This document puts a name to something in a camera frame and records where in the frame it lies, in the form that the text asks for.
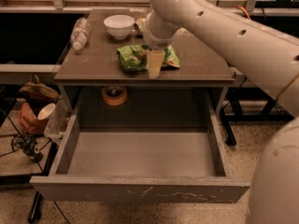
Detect grey cabinet with counter top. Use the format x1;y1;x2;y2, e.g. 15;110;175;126
54;9;234;111

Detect orange tape roll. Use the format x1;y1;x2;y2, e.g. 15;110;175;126
101;86;127;106

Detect green rice chip bag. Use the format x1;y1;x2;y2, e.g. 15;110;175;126
117;45;180;73

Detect clear plastic water bottle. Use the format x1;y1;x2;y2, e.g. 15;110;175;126
70;18;91;50

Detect white ceramic bowl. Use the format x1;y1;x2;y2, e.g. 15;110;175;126
104;15;135;40

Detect black cables on floor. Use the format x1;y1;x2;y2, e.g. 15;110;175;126
0;109;52;173

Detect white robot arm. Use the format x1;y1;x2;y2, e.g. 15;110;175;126
143;0;299;224

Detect grey open drawer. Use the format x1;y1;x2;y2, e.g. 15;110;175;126
31;88;249;203

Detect orange cable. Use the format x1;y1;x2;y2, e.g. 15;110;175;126
235;5;252;21

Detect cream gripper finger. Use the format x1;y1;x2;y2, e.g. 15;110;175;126
147;49;164;79
136;18;146;35

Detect clear plastic container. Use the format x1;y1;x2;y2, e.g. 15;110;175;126
44;99;68;142

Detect white cup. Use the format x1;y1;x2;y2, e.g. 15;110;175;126
37;103;56;120

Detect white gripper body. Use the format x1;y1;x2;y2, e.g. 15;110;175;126
143;10;179;49

